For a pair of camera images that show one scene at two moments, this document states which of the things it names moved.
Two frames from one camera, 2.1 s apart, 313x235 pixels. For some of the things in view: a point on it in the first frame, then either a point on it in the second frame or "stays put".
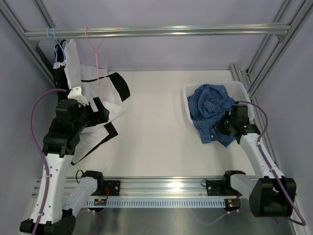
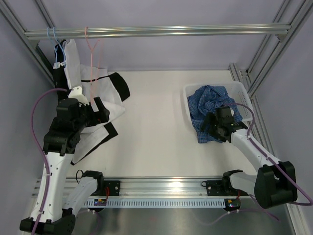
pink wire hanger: (96, 49) to (91, 49)
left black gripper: (101, 116) stays put
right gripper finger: (220, 127) to (207, 122)
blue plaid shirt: (207, 105) stays put
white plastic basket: (236, 89) stays put
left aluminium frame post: (31, 45) stays put
